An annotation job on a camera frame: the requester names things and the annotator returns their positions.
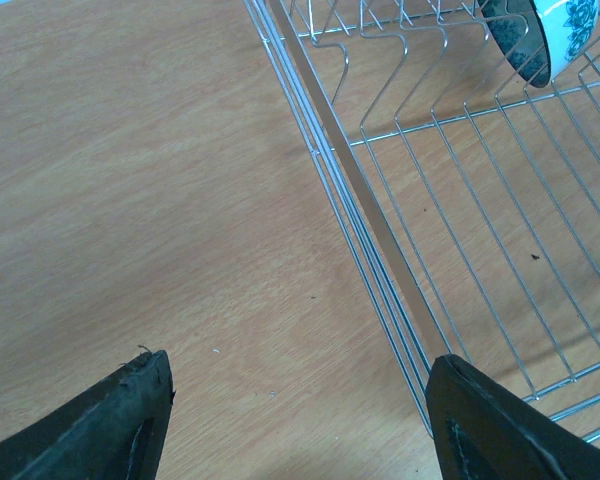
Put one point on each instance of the blue floral white bowl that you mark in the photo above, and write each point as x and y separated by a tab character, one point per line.
540	38

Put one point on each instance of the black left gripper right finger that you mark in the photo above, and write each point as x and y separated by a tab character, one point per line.
483	431

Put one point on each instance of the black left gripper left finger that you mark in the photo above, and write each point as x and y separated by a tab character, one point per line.
115	429

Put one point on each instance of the chrome wire dish rack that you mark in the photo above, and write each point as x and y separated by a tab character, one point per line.
469	198

